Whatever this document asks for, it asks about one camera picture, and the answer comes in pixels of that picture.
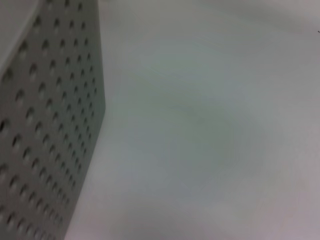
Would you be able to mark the grey perforated storage bin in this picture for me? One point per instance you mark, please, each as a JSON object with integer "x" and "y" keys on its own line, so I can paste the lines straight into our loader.
{"x": 45, "y": 125}

